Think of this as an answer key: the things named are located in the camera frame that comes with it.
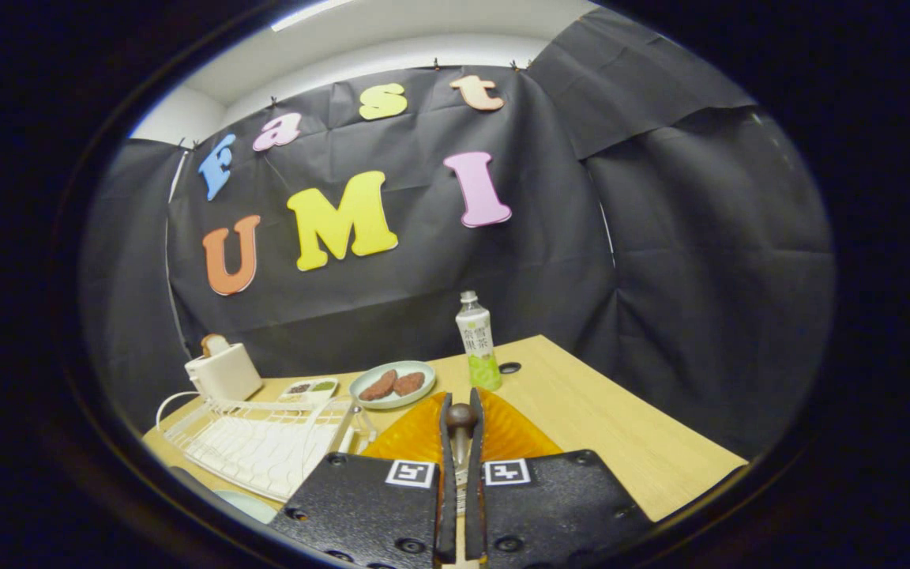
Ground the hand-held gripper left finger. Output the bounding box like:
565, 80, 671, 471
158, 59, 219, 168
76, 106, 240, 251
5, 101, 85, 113
269, 391, 457, 569

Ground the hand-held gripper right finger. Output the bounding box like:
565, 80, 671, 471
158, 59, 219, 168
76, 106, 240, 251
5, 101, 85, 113
464, 387, 653, 569

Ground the white dish rack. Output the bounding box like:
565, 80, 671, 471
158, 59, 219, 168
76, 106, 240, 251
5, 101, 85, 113
156, 391, 378, 504

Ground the dark wooden spoon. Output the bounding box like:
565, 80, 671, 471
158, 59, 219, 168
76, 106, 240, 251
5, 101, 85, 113
445, 403, 479, 514

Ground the small white sauce dish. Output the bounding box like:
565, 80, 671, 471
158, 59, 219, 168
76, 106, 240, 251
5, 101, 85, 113
280, 377, 340, 401

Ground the pale green plate with patties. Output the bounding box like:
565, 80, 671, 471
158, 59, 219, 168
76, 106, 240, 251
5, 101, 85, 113
348, 360, 438, 410

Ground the green drink bottle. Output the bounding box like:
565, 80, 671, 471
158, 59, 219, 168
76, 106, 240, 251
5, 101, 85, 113
455, 290, 503, 392

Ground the white toaster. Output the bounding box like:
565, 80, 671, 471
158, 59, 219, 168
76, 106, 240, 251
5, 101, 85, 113
184, 342, 264, 402

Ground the black backdrop cloth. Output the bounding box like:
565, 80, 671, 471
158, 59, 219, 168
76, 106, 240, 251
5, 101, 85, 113
80, 8, 835, 459

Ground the long ceiling light panel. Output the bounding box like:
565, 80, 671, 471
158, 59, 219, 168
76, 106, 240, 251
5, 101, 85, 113
269, 0, 361, 32

